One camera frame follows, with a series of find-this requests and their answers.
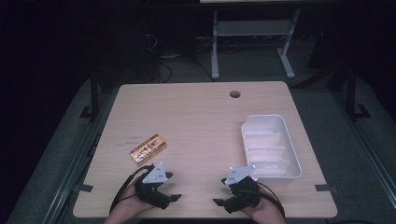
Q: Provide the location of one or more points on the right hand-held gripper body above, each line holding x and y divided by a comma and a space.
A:
244, 193

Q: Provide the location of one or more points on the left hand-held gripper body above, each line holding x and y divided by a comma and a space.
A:
153, 186

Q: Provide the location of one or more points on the white plastic bin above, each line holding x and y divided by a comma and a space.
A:
270, 147

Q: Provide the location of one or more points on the person's right hand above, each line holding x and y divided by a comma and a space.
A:
264, 210

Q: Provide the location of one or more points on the person's left hand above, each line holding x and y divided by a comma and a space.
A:
130, 203

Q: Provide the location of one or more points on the black tape strip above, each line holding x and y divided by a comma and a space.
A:
86, 188
322, 187

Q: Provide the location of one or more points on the black metal stand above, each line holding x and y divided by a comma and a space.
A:
351, 93
94, 96

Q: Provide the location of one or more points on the grey metal floor rail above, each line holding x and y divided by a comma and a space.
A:
67, 174
370, 149

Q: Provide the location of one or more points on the white metal desk frame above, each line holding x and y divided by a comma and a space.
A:
214, 46

